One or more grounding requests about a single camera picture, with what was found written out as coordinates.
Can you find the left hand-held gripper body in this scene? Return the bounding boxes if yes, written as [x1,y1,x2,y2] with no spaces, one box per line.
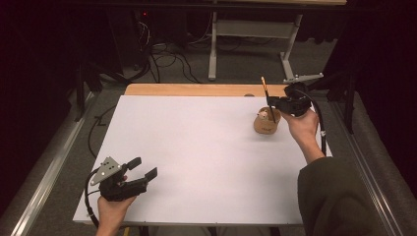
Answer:
[89,156,149,203]

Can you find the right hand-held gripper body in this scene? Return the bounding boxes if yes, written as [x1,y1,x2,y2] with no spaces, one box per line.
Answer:
[276,73,325,118]

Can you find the black pen with gold end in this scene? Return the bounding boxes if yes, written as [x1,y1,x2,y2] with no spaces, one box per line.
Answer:
[261,76,277,124]

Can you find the wooden pen holder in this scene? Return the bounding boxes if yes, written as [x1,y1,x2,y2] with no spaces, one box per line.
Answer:
[253,106,282,135]

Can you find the person's left hand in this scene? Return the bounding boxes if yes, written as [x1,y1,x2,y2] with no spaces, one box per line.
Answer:
[96,196,137,230]

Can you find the person's right hand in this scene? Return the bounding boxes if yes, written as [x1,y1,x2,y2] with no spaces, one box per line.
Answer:
[279,107,321,149]

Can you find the white table board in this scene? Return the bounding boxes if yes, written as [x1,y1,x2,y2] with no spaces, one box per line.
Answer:
[72,94,332,227]

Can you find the black metal stand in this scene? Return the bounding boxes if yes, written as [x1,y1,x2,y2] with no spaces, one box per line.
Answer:
[308,65,359,135]
[74,62,103,123]

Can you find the wooden table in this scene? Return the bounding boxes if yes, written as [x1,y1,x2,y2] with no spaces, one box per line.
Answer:
[124,83,307,98]

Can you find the dark computer case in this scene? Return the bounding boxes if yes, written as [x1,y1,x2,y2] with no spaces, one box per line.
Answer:
[106,9,152,71]

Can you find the right hand-held gripper cable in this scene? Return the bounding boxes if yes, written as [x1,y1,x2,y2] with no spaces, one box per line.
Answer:
[296,89,328,156]

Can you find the hand-held gripper cable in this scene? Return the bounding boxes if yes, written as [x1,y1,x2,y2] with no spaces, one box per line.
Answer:
[296,89,328,156]
[84,168,101,228]

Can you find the left hand-held gripper cable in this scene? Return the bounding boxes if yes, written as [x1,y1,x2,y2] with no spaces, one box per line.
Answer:
[84,168,101,228]

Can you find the thin black floor cable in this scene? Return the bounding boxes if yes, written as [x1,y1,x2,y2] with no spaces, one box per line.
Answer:
[87,104,117,159]

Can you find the aluminium floor rail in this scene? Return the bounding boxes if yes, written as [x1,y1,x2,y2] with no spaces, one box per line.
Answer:
[9,91,96,236]
[328,97,405,236]

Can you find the white table frame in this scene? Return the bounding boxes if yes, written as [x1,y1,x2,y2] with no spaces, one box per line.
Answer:
[208,0,347,85]

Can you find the black floor cable bundle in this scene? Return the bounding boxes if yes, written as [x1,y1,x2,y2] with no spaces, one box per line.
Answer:
[132,19,202,85]

